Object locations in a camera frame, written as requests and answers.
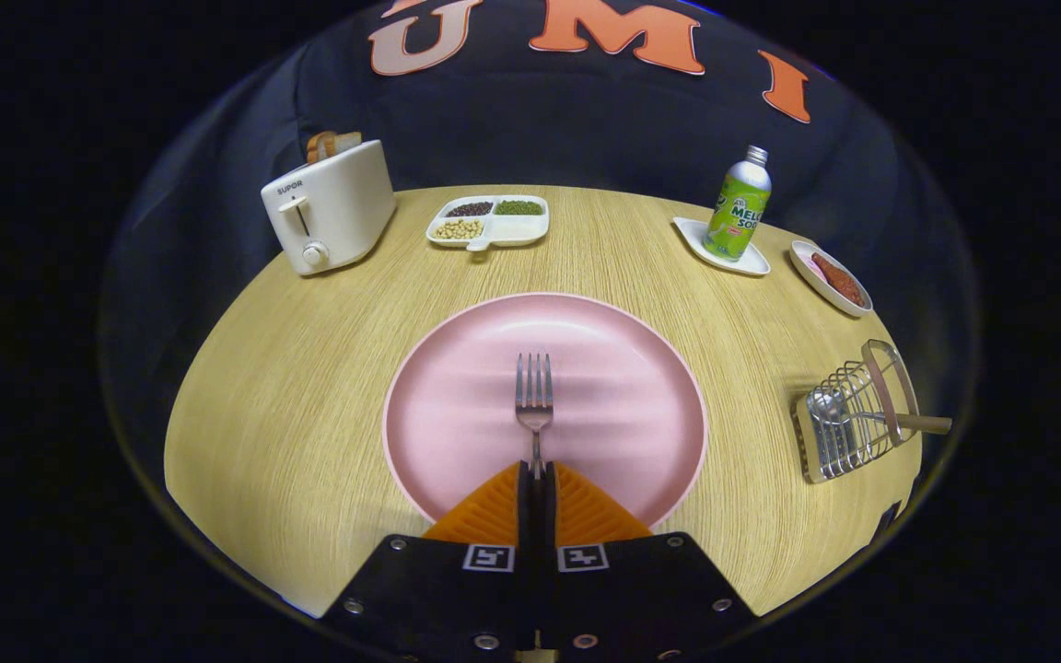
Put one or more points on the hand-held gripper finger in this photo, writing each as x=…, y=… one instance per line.
x=526, y=525
x=546, y=525

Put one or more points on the pink plate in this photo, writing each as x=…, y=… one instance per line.
x=457, y=414

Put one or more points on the white divided dish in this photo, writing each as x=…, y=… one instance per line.
x=517, y=230

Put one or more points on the pile of yellow soybeans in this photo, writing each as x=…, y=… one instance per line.
x=457, y=230

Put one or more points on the pile of green beans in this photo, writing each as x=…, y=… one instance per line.
x=519, y=207

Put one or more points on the pile of dark beans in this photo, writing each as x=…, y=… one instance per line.
x=470, y=209

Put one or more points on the white square coaster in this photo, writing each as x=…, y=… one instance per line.
x=692, y=235

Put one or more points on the green soda bottle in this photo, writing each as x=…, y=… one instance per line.
x=735, y=221

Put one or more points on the white round food plate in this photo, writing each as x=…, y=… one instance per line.
x=816, y=285

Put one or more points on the white toaster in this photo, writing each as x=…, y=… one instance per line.
x=346, y=212

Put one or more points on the pink ham slices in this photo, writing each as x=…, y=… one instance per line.
x=812, y=265

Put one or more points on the brown fried meat piece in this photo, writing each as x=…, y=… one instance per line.
x=839, y=279

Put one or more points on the black backdrop cloth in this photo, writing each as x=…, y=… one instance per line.
x=540, y=129

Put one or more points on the toasted bread slice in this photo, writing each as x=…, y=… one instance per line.
x=317, y=147
x=346, y=143

